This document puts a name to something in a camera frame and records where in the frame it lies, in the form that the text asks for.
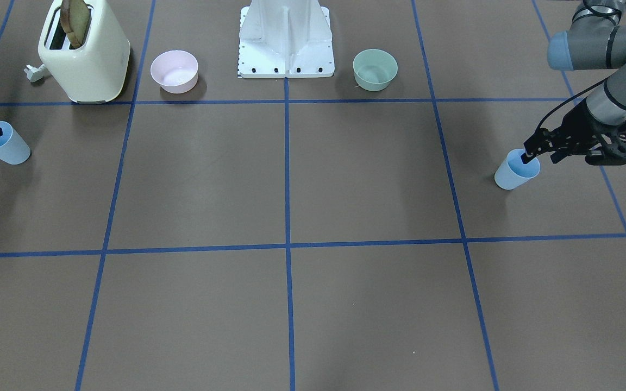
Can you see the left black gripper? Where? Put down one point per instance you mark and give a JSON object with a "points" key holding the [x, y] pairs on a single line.
{"points": [[573, 126]]}

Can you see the cream toaster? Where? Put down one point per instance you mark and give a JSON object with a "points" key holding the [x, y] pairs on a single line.
{"points": [[96, 71]]}

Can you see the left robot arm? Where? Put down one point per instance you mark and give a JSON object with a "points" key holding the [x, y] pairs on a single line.
{"points": [[596, 40]]}

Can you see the green bowl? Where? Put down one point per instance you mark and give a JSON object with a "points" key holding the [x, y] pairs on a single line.
{"points": [[374, 69]]}

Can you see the toast slice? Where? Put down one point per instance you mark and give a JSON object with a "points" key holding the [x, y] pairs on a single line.
{"points": [[75, 21]]}

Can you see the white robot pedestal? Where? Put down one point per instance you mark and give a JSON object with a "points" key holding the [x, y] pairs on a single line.
{"points": [[285, 39]]}

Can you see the pink bowl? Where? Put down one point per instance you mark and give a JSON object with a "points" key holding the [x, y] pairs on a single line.
{"points": [[175, 71]]}

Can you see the light blue cup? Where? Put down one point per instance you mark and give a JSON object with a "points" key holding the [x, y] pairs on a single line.
{"points": [[513, 172], [13, 149]]}

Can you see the white toaster plug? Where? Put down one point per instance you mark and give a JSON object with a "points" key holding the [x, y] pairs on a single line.
{"points": [[35, 74]]}

